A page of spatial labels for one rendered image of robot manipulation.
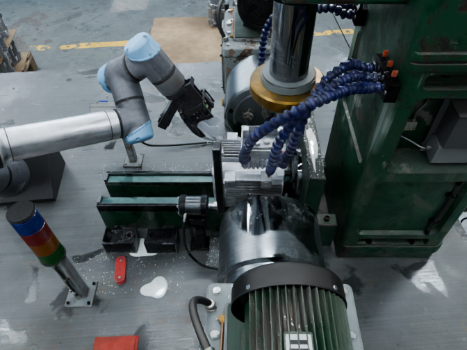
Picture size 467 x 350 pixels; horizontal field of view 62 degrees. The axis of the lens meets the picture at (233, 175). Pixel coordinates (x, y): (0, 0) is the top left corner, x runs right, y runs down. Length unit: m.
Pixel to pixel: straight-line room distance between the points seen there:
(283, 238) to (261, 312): 0.29
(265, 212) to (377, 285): 0.50
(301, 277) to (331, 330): 0.08
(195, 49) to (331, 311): 2.97
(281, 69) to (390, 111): 0.25
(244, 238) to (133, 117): 0.41
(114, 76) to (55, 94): 0.97
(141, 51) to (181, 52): 2.41
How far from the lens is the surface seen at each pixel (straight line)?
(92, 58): 3.78
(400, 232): 1.20
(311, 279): 0.58
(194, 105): 1.05
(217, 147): 0.89
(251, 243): 0.84
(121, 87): 1.02
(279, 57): 0.87
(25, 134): 0.96
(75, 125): 0.97
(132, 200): 1.26
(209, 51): 3.34
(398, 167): 0.98
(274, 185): 1.09
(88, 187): 1.50
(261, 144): 1.07
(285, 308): 0.58
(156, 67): 0.98
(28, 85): 2.11
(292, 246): 0.84
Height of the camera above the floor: 1.88
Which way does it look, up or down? 49 degrees down
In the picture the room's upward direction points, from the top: 2 degrees counter-clockwise
